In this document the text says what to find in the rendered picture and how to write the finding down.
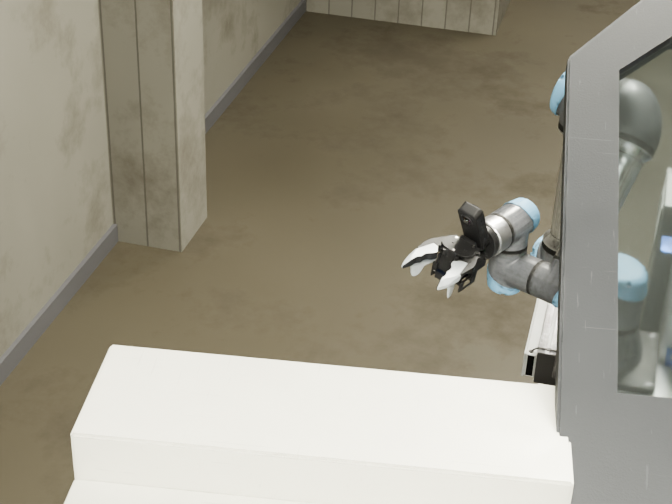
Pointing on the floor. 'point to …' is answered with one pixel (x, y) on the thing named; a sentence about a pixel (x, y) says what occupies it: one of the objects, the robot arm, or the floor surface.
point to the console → (318, 432)
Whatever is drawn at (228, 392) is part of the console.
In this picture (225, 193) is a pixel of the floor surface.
